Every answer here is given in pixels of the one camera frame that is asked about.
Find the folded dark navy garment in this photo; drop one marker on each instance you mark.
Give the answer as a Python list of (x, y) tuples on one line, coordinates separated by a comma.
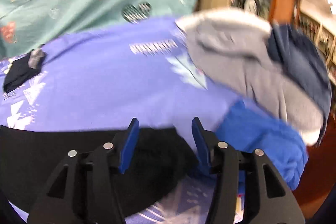
[(24, 69)]

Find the black pants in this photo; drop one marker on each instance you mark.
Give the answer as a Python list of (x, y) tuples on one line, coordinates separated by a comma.
[(161, 158)]

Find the purple patterned bed sheet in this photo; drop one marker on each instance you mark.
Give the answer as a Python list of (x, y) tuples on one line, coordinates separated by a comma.
[(101, 79)]

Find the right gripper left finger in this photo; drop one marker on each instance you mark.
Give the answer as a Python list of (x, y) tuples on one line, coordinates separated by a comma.
[(82, 187)]

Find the bright blue garment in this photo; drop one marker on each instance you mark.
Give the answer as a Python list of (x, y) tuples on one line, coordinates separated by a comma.
[(247, 129)]

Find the grey navy hoodie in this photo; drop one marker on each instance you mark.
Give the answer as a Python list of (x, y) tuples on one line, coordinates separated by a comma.
[(229, 46)]

